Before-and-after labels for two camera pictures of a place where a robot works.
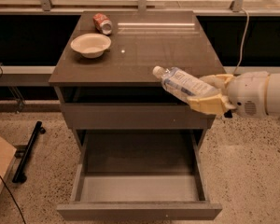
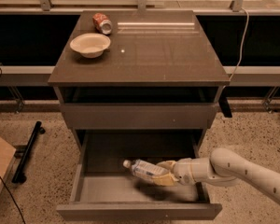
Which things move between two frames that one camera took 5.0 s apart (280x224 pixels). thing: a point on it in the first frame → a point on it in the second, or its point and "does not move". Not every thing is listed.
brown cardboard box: [4, 157] does not move
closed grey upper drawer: [135, 117] does not move
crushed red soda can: [103, 23] does not move
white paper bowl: [91, 45] does not move
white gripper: [247, 92] → [183, 171]
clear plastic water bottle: [181, 84] → [144, 168]
